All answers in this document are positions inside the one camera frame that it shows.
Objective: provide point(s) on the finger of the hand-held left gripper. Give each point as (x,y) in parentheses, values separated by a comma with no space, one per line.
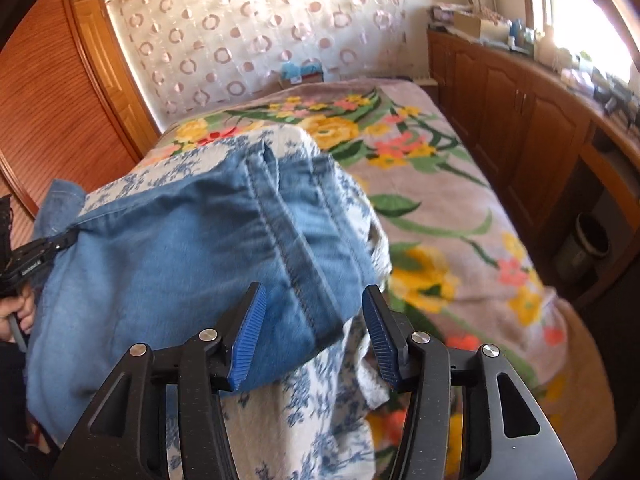
(56,245)

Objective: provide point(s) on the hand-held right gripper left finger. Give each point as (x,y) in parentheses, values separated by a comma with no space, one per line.
(247,345)

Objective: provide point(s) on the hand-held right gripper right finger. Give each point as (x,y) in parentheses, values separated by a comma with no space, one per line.
(382,345)

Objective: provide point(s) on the blue denim pants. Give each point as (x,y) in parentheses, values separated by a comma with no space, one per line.
(175,260)

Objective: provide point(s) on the person's left hand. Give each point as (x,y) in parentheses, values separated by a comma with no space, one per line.
(26,312)

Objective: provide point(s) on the white blue floral bed sheet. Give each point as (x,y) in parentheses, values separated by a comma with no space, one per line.
(310,435)

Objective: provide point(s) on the wooden louvred wardrobe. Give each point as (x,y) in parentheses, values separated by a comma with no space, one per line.
(50,110)

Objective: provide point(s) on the colourful flower blanket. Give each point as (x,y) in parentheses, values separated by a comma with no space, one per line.
(450,220)

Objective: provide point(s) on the waste bin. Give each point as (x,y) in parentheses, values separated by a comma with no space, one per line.
(580,255)

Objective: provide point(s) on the low wooden cabinet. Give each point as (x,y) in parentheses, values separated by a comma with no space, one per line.
(525,125)

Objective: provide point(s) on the small cardboard box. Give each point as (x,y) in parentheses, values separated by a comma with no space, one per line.
(305,79)

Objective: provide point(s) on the light blue bag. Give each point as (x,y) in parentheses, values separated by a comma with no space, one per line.
(300,67)

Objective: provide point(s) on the sheer circle pattern curtain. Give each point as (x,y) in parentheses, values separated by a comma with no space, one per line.
(250,35)

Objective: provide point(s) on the open cardboard box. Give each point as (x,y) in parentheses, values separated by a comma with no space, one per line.
(472,25)

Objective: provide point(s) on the black tools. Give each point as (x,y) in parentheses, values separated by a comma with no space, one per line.
(617,100)

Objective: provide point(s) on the blue bottle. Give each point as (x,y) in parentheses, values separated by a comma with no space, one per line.
(517,32)

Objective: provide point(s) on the white bottle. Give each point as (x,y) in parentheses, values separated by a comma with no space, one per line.
(545,45)

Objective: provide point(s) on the window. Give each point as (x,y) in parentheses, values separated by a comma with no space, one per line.
(590,10)

